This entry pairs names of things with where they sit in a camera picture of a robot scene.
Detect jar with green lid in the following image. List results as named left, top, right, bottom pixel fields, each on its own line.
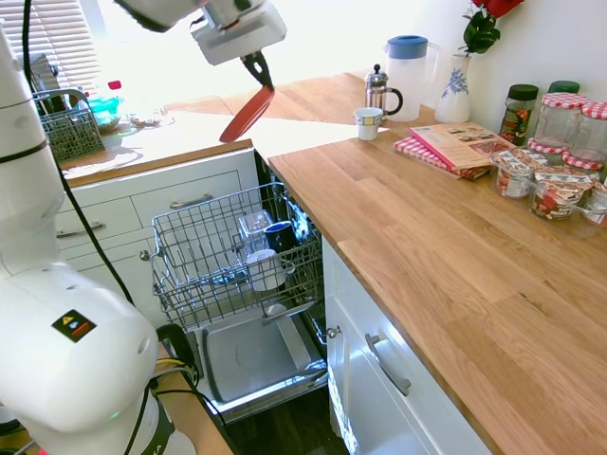
left=546, top=80, right=581, bottom=97

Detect clear drinking glass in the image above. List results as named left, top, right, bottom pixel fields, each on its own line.
left=236, top=210, right=277, bottom=256

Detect dark blue mug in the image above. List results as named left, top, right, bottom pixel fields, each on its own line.
left=263, top=220, right=304, bottom=256

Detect white mug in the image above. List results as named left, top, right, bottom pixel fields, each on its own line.
left=245, top=247, right=297, bottom=293

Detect small jar checkered lid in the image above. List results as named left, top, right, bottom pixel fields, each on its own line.
left=526, top=137, right=566, bottom=165
left=560, top=150, right=606, bottom=173

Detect grey cutlery basket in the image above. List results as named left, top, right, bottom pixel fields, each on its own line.
left=31, top=88, right=107, bottom=163

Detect teal glass bowl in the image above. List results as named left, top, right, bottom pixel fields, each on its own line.
left=86, top=95, right=126, bottom=132

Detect metal drawer handle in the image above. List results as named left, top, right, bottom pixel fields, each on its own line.
left=169, top=192, right=214, bottom=210
left=55, top=221, right=107, bottom=239

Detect grey dishwasher door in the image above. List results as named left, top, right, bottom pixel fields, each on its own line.
left=193, top=307, right=331, bottom=424

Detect jar with black lid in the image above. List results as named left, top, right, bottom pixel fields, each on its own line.
left=498, top=83, right=541, bottom=148

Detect metal wire dishwasher rack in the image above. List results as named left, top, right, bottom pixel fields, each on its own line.
left=150, top=182, right=329, bottom=334

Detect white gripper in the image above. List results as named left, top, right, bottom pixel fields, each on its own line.
left=190, top=0, right=289, bottom=92

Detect plastic snack cup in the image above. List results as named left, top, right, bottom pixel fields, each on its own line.
left=584, top=179, right=607, bottom=227
left=489, top=148, right=547, bottom=199
left=530, top=165, right=597, bottom=222

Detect red checkered book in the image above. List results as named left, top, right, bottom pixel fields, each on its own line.
left=393, top=136, right=495, bottom=183

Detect white vase blue print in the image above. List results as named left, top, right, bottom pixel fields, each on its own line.
left=433, top=52, right=472, bottom=125

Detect clear pitcher blue lid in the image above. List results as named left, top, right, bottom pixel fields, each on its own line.
left=382, top=33, right=443, bottom=123

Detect white window blinds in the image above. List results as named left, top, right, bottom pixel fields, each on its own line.
left=0, top=0, right=103, bottom=92

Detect black clamp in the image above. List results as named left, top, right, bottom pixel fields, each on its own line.
left=156, top=323, right=201, bottom=381

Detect pink plastic plate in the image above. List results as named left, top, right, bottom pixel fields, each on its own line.
left=218, top=85, right=278, bottom=145

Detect large metal cabinet handle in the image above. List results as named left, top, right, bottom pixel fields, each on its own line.
left=364, top=332, right=414, bottom=397

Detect white paper cup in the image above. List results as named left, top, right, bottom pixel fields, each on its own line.
left=353, top=106, right=384, bottom=142

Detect stainless steel appliance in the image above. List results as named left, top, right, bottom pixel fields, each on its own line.
left=27, top=51, right=61, bottom=94

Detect pink cookbook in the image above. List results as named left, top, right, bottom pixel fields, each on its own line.
left=408, top=120, right=516, bottom=173

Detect red roses green leaves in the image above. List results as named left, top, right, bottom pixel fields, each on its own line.
left=456, top=0, right=525, bottom=58

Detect glass French press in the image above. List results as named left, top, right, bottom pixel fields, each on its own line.
left=363, top=63, right=405, bottom=124

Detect yellow cable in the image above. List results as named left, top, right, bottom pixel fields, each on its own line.
left=153, top=357, right=189, bottom=373

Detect tall jar checkered lid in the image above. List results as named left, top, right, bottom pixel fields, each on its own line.
left=534, top=92, right=592, bottom=151
left=575, top=100, right=607, bottom=165

